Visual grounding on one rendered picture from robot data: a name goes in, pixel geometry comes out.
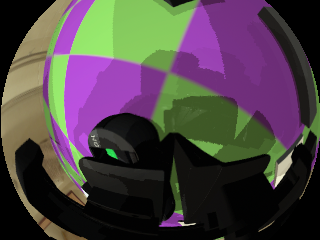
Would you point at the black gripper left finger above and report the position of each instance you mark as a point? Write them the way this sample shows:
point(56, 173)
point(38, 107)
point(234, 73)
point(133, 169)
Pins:
point(149, 177)

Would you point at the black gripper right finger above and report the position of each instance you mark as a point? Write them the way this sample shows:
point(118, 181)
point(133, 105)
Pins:
point(201, 175)

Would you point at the dark grey controller unit with green rocker switches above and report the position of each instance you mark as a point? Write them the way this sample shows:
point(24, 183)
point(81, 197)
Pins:
point(127, 138)

